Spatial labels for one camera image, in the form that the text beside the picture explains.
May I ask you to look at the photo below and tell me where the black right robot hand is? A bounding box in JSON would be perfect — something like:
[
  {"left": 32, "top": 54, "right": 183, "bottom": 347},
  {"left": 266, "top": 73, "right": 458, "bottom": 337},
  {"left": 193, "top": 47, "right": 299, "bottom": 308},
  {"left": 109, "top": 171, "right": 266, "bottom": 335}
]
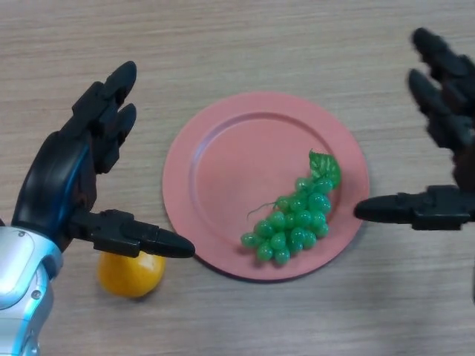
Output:
[{"left": 353, "top": 27, "right": 475, "bottom": 232}]

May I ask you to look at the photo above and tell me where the green grapes bunch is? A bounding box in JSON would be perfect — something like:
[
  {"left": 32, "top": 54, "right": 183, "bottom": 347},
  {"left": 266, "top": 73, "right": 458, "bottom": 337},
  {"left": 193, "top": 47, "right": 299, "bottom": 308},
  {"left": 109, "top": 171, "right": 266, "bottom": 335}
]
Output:
[{"left": 240, "top": 148, "right": 342, "bottom": 266}]

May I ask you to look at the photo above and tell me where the yellow orange pear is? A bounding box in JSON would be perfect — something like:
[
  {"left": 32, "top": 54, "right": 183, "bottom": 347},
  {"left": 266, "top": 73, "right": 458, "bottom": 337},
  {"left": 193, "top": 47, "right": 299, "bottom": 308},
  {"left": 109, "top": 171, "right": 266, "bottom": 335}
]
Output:
[{"left": 96, "top": 251, "right": 166, "bottom": 299}]

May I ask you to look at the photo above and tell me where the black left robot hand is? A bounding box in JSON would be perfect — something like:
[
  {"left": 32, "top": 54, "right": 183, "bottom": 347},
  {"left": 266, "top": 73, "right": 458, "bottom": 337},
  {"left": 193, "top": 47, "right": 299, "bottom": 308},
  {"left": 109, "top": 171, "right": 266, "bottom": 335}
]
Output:
[{"left": 11, "top": 61, "right": 196, "bottom": 260}]

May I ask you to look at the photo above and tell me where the pink round plate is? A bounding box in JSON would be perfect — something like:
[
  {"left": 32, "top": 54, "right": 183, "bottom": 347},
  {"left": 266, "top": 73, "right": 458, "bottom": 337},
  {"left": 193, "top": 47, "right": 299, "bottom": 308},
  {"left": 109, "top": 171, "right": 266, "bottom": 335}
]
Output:
[{"left": 162, "top": 92, "right": 370, "bottom": 283}]

